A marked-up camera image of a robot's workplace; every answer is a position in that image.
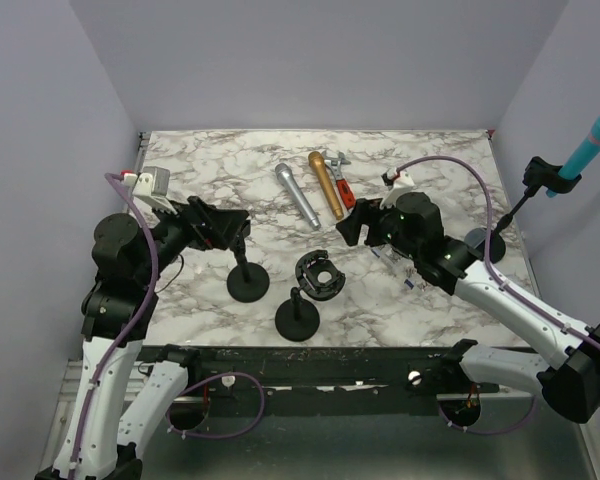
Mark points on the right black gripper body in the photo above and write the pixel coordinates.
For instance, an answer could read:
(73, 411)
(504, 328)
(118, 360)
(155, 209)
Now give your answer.
(385, 229)

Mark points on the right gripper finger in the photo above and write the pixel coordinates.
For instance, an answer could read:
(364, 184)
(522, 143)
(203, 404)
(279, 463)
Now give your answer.
(366, 209)
(350, 227)

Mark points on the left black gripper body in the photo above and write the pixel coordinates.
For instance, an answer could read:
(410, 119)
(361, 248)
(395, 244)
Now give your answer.
(173, 234)

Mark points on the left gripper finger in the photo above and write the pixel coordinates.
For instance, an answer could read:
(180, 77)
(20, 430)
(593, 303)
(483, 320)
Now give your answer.
(200, 212)
(209, 237)

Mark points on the gold microphone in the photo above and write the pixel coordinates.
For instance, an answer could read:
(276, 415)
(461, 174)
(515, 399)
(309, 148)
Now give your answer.
(318, 166)

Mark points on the silver microphone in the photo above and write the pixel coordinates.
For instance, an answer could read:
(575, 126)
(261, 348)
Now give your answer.
(286, 178)

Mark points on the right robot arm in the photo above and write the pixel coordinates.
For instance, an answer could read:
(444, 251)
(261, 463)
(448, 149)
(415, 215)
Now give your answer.
(564, 366)

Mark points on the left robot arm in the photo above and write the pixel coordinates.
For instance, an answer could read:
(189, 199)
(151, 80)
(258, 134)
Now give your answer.
(106, 437)

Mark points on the black left mic stand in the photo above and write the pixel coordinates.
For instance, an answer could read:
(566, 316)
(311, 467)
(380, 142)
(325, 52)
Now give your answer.
(247, 282)

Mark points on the black right mic stand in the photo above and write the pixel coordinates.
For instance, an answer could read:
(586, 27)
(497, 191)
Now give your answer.
(538, 173)

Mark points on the teal microphone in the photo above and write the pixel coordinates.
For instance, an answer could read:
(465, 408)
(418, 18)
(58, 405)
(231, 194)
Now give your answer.
(582, 156)

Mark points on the clear plastic screw box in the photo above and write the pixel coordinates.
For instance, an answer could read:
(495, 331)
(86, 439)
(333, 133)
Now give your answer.
(400, 267)

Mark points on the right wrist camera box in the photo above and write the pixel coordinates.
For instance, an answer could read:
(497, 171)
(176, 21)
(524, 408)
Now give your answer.
(398, 183)

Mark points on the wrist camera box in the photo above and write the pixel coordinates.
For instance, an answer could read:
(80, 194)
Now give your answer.
(398, 183)
(150, 186)

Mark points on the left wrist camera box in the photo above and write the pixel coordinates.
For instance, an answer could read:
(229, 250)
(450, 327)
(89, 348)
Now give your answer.
(150, 186)

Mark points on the red-handled adjustable wrench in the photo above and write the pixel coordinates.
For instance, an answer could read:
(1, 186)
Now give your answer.
(334, 164)

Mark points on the black shock-mount mic stand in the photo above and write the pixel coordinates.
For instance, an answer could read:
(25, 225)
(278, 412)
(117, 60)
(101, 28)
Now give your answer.
(297, 319)

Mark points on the black front rail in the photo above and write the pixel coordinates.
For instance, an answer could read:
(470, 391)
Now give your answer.
(332, 381)

